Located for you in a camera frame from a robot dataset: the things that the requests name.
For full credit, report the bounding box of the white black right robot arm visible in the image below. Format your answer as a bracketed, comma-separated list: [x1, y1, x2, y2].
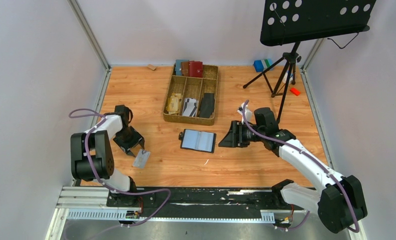
[218, 105, 367, 233]

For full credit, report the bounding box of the black music stand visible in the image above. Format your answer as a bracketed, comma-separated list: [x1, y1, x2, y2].
[257, 0, 375, 108]

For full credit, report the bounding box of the small wooden block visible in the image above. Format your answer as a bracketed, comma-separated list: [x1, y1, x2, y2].
[147, 64, 157, 71]

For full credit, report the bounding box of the red block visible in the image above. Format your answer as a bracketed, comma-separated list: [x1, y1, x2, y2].
[290, 87, 301, 96]

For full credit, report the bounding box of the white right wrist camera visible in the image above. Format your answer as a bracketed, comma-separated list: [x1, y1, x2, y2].
[237, 103, 252, 123]

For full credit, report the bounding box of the blue card wallet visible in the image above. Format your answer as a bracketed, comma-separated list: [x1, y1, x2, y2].
[174, 59, 189, 76]

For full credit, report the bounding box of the gold cards stack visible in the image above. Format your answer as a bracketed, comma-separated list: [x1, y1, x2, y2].
[166, 93, 183, 115]

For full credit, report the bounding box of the white credit card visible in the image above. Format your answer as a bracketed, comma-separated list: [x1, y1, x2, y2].
[132, 149, 150, 169]

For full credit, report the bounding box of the silver black cards stack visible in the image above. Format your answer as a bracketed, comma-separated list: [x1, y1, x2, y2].
[181, 97, 199, 117]

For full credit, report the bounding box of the blue block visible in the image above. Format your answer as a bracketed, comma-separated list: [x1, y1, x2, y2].
[253, 59, 267, 73]

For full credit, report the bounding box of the green block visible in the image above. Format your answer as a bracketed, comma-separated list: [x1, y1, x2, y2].
[263, 58, 273, 69]

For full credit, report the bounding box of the brown card wallet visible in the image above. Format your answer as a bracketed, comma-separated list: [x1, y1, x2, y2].
[180, 61, 190, 77]

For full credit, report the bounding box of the white slotted cable duct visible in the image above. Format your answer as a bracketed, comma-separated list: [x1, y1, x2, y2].
[67, 205, 275, 224]

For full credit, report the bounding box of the black card holder with sleeves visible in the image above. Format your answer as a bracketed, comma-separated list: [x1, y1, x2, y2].
[178, 129, 216, 153]

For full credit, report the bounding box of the red card wallet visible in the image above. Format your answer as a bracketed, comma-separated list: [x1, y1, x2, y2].
[189, 61, 203, 78]

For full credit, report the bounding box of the woven wicker tray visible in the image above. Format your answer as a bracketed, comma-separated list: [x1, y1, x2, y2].
[162, 64, 220, 126]

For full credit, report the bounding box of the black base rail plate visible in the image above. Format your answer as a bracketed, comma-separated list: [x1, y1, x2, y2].
[106, 187, 302, 215]

